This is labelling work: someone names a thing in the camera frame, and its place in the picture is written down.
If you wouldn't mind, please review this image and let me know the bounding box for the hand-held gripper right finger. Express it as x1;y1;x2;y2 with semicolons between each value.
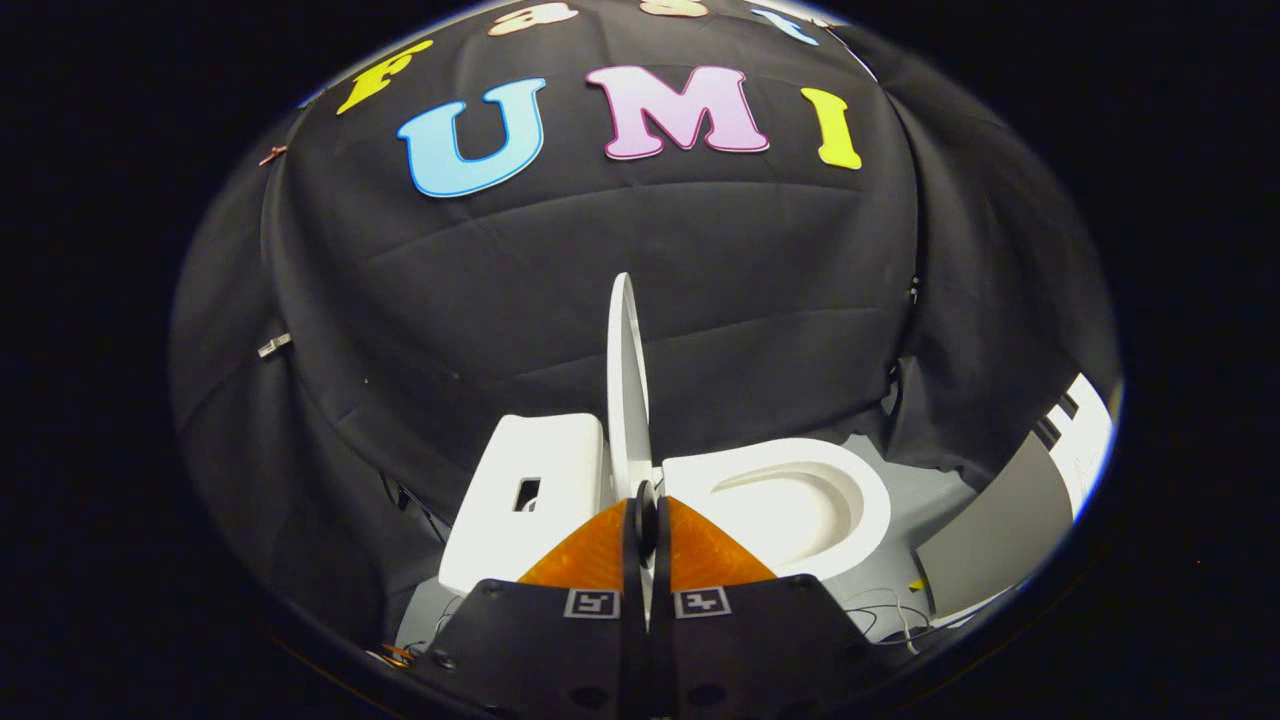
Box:
645;495;882;720

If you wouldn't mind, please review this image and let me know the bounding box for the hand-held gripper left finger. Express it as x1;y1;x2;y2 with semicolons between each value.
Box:
405;497;647;720

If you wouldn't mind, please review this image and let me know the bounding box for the black round lid handle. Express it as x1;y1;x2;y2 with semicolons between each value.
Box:
636;480;661;561

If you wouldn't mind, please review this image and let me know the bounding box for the white toilet lid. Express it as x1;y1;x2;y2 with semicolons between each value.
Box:
606;272;657;501

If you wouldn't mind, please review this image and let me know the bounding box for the grey panel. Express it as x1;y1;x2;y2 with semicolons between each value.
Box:
915;430;1077;617

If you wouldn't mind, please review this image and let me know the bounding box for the black backdrop cloth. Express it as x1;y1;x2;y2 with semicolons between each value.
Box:
170;0;1122;651

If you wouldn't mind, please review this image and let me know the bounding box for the white panel with black slots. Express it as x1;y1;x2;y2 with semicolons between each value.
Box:
1030;373;1115;522

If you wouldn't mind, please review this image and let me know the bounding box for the white cable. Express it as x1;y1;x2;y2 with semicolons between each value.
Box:
850;590;937;657

